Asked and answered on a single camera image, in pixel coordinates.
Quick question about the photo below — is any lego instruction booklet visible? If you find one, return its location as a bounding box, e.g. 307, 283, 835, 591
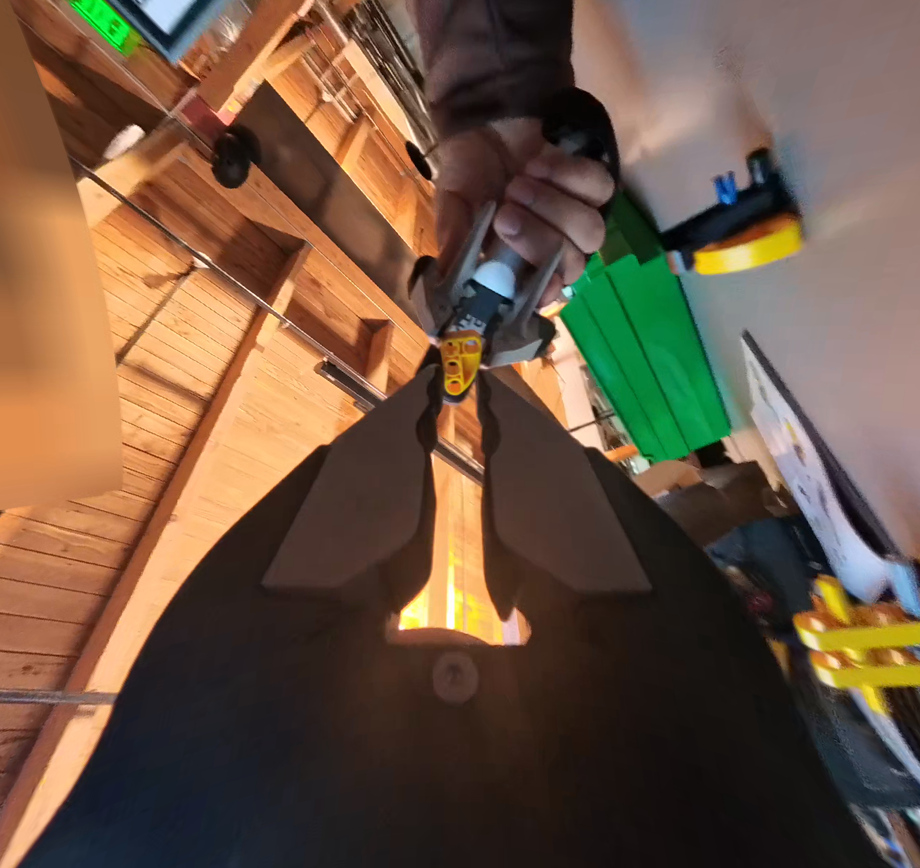
742, 331, 920, 603

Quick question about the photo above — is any metal ceiling rod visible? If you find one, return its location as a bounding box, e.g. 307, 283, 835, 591
70, 160, 490, 484

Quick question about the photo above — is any yellow lego assembly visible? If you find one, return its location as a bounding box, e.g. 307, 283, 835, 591
791, 573, 920, 718

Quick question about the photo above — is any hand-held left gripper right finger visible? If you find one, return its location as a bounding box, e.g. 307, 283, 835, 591
478, 368, 654, 621

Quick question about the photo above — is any yellow lego piece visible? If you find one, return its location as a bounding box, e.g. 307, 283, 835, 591
438, 332, 484, 406

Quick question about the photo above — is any green exit sign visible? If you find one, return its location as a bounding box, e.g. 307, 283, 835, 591
66, 0, 141, 57

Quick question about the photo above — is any person's right hand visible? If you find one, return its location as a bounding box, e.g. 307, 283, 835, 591
434, 120, 616, 287

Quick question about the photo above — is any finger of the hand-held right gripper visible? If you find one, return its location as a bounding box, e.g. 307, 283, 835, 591
487, 248, 567, 369
408, 201, 498, 343

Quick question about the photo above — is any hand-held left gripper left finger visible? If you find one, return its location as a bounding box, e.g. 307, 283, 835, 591
262, 365, 443, 610

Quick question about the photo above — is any black pouch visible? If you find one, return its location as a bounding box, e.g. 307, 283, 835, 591
708, 516, 828, 617

